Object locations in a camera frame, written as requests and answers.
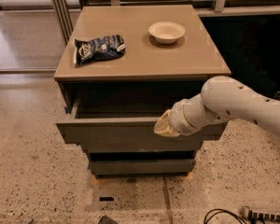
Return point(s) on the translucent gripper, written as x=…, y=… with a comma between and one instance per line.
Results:
x=178, y=118

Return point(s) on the grey top drawer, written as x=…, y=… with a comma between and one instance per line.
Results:
x=79, y=131

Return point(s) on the grey drawer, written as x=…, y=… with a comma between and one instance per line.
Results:
x=142, y=146
x=141, y=167
x=79, y=131

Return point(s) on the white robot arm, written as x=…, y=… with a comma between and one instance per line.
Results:
x=221, y=99

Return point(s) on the grey bottom drawer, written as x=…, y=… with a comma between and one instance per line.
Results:
x=141, y=167

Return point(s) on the grey middle drawer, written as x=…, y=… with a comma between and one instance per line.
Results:
x=142, y=146

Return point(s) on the grey drawer cabinet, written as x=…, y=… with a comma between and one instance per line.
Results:
x=148, y=79

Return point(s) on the white bowl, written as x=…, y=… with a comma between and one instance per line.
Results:
x=166, y=32

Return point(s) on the blue chip bag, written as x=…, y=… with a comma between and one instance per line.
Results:
x=98, y=49

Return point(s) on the dark object on floor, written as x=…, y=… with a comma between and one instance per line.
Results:
x=107, y=220

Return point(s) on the white power strip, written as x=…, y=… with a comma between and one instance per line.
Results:
x=251, y=213

